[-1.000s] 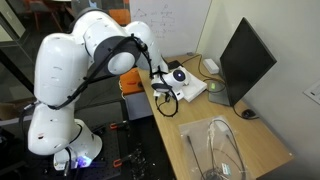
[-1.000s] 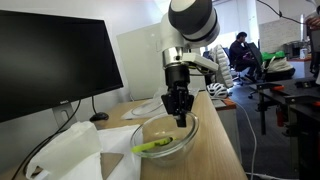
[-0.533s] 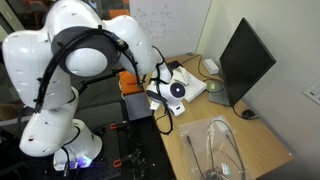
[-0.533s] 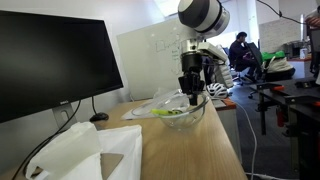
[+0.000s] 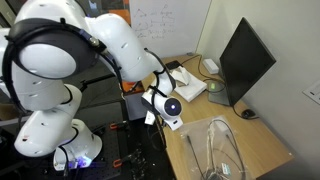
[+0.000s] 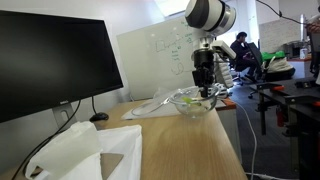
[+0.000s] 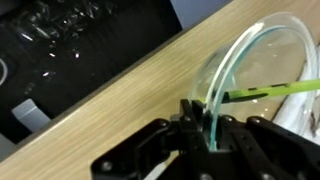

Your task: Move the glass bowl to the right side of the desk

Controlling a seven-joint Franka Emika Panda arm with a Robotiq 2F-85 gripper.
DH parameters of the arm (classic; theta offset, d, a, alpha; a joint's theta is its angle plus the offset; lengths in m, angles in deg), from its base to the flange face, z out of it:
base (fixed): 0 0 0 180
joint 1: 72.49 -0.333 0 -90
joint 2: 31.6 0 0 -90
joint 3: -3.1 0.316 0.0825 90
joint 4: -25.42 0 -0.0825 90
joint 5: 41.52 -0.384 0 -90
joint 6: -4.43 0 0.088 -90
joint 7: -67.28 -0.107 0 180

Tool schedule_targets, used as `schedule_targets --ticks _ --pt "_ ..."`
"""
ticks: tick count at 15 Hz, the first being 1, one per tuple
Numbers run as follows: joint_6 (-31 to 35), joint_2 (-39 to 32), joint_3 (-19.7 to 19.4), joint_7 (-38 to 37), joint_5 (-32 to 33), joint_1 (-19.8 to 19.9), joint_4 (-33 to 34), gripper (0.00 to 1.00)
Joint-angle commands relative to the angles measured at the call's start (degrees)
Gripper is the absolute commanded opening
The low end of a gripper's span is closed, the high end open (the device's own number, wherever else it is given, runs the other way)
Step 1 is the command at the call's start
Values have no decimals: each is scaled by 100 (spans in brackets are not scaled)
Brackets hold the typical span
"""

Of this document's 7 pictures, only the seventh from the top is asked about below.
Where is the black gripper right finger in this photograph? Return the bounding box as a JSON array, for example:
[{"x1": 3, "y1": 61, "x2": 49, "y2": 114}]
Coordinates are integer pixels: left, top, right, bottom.
[{"x1": 213, "y1": 114, "x2": 320, "y2": 180}]

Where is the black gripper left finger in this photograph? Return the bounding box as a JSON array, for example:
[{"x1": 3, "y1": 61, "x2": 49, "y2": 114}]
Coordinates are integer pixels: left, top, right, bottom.
[{"x1": 90, "y1": 98, "x2": 212, "y2": 180}]

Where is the clear glass bowl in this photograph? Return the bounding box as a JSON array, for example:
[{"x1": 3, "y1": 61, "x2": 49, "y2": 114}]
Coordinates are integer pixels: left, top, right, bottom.
[{"x1": 188, "y1": 11, "x2": 320, "y2": 152}]

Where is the green pen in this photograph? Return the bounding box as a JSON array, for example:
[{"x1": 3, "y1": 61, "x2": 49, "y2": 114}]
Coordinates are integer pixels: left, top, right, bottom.
[{"x1": 221, "y1": 78, "x2": 320, "y2": 104}]

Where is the small grey block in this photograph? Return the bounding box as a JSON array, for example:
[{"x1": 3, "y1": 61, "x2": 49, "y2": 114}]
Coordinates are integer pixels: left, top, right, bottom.
[{"x1": 10, "y1": 98, "x2": 52, "y2": 133}]

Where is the grey cabinet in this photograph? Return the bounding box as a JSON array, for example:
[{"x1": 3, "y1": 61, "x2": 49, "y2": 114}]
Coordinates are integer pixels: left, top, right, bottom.
[{"x1": 169, "y1": 0, "x2": 233, "y2": 30}]

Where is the black plastic cover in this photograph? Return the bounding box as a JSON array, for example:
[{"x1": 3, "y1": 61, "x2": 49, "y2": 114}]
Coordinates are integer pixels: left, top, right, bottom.
[{"x1": 6, "y1": 0, "x2": 116, "y2": 98}]

